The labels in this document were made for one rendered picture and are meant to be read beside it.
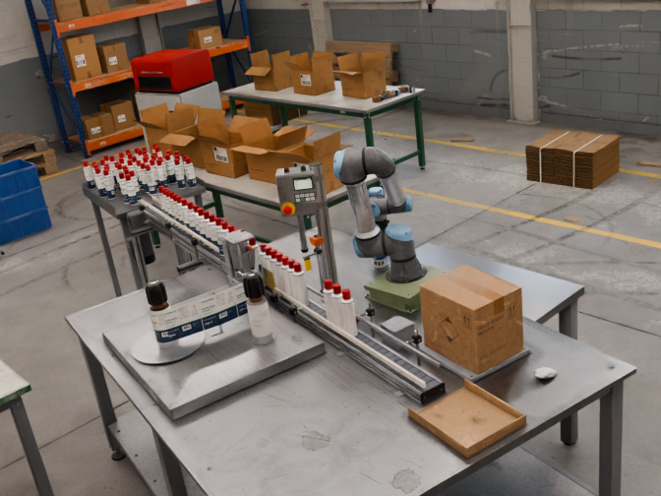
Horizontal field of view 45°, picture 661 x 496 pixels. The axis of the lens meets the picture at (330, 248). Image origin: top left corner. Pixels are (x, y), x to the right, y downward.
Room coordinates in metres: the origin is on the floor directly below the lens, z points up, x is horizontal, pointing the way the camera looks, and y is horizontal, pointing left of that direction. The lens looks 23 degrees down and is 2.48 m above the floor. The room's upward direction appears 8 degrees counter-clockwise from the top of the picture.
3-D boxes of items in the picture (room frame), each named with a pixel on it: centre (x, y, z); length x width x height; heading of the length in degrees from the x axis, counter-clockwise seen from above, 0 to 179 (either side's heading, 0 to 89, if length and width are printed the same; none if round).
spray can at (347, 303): (2.81, -0.04, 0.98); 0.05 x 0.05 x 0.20
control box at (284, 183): (3.22, 0.10, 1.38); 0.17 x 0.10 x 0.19; 85
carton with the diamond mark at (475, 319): (2.64, -0.49, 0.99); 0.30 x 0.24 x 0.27; 31
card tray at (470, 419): (2.22, -0.38, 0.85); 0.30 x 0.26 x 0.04; 30
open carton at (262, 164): (5.35, 0.28, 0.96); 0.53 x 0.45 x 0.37; 131
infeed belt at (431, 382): (3.08, 0.12, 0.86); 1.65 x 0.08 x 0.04; 30
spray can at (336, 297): (2.87, 0.00, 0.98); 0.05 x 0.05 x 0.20
